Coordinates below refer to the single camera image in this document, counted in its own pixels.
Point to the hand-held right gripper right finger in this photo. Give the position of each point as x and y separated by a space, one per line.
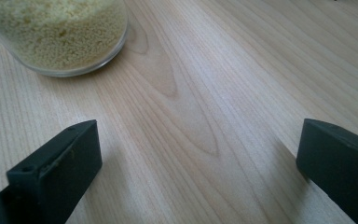
338 161

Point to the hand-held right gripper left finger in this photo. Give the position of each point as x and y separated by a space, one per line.
54 174

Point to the white cup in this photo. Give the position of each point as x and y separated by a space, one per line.
59 34

